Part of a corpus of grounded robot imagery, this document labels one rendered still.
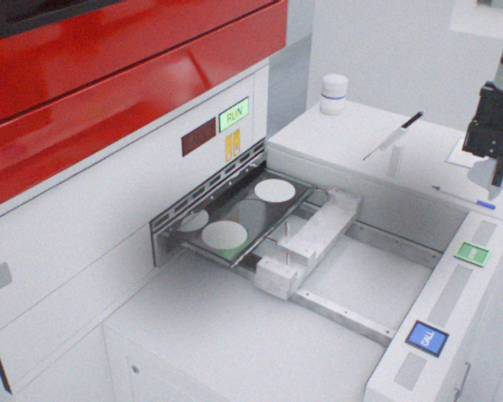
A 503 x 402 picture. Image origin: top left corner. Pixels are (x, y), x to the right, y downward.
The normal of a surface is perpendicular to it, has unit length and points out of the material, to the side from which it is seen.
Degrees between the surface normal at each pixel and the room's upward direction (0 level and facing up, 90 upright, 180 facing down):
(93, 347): 90
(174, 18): 90
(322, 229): 0
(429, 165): 0
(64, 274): 90
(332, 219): 0
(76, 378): 90
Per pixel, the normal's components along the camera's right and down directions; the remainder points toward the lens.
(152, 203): 0.83, 0.33
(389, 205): -0.55, 0.47
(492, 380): 0.02, -0.82
